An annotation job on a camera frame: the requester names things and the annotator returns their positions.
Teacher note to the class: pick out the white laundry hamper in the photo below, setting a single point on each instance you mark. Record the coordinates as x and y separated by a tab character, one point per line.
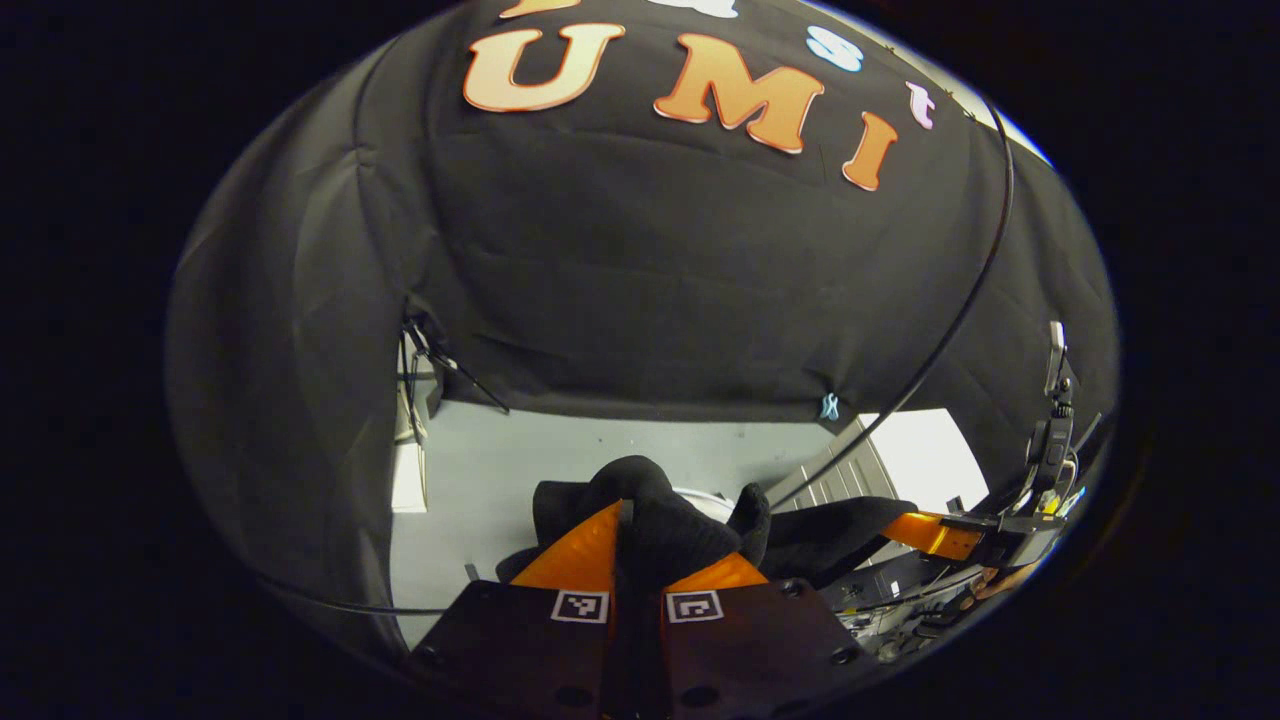
700	497

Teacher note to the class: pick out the black clothes rack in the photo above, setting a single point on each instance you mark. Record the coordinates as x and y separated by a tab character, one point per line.
1011	190

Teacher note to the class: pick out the grey drawer cabinet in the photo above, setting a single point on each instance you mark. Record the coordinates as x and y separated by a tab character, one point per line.
840	475

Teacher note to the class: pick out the black backdrop cloth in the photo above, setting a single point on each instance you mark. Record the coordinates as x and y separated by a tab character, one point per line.
650	300

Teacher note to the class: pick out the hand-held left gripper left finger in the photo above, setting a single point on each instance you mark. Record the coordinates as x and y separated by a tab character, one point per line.
520	650

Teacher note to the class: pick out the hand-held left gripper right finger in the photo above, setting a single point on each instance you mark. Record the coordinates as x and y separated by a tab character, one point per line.
760	650

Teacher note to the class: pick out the black knit cardigan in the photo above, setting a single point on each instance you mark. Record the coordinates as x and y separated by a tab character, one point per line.
660	520

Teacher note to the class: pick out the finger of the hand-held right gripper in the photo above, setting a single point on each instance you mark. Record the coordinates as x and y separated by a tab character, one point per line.
925	533

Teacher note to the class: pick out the black tripod stand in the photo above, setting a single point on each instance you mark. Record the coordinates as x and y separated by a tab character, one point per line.
432	350

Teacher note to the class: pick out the blue clip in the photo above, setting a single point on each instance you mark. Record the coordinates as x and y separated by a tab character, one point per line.
829	406

